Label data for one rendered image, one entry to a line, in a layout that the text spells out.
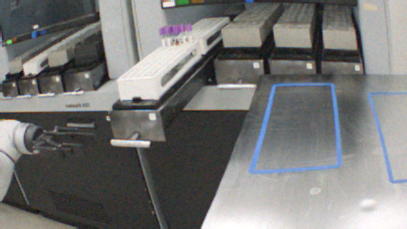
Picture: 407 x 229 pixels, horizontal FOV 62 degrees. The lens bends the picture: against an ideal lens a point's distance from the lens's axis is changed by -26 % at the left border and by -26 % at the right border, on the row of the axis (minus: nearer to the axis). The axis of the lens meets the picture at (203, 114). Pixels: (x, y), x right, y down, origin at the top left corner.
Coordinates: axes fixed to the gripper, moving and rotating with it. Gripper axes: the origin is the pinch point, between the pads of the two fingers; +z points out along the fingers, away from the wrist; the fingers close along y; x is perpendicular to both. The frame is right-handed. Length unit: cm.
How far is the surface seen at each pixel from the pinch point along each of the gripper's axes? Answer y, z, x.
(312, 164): -16, 55, -8
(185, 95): 19.8, 20.9, -3.5
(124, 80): 9.1, 11.4, -12.0
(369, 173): -19, 65, -8
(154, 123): 5.6, 19.3, -3.4
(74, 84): 36.7, -27.8, -2.2
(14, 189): 36, -99, 55
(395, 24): 157, 100, 5
